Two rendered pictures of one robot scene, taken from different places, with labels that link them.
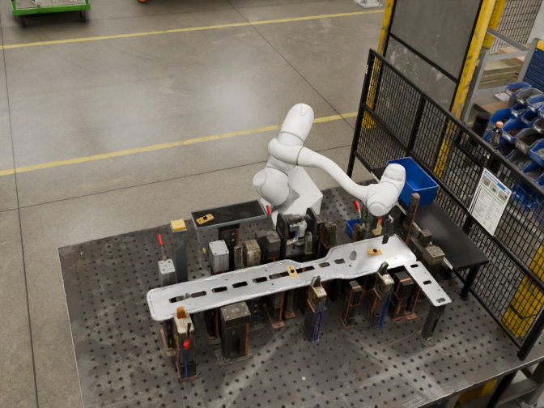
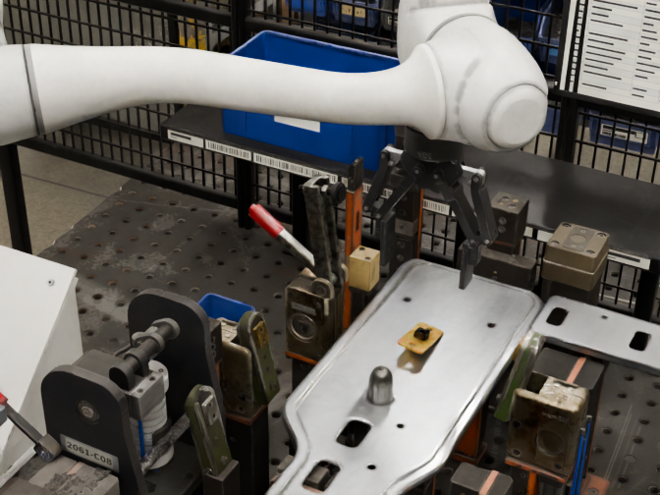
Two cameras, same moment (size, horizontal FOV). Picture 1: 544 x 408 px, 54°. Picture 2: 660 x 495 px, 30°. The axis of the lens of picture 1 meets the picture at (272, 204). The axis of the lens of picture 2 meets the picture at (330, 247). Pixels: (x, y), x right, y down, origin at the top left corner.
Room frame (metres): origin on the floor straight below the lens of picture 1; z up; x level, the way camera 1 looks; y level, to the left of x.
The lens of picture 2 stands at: (1.09, 0.40, 2.04)
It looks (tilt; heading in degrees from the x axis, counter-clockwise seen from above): 33 degrees down; 320
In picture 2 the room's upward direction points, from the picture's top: 1 degrees clockwise
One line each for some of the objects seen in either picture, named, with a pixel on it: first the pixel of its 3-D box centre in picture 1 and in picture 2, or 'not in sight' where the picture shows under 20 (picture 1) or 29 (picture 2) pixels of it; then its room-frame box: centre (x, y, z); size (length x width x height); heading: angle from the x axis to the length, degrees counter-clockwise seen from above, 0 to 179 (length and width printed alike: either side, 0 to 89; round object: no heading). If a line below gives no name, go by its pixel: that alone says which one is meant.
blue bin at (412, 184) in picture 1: (410, 181); (318, 97); (2.57, -0.80, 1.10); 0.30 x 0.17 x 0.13; 24
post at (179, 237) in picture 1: (180, 257); not in sight; (1.97, 0.46, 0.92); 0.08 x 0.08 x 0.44; 23
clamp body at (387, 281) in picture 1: (379, 300); (538, 490); (1.83, -0.58, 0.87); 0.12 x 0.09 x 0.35; 23
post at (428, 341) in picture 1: (432, 320); not in sight; (1.76, -0.85, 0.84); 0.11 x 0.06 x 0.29; 23
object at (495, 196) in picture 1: (490, 201); (634, 17); (2.17, -1.10, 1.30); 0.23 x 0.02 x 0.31; 23
